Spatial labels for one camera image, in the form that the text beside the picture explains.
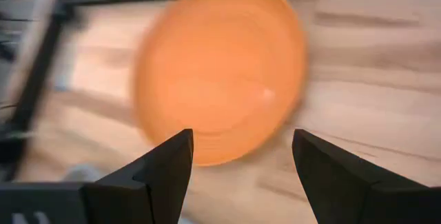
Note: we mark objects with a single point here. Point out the orange plate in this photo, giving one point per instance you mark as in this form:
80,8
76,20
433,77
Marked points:
220,72

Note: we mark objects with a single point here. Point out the black aluminium table frame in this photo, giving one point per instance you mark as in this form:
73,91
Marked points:
41,69

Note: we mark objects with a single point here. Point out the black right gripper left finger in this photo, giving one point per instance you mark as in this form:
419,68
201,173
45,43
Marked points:
155,182

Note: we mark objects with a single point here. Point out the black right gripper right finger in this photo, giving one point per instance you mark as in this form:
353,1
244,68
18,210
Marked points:
344,189

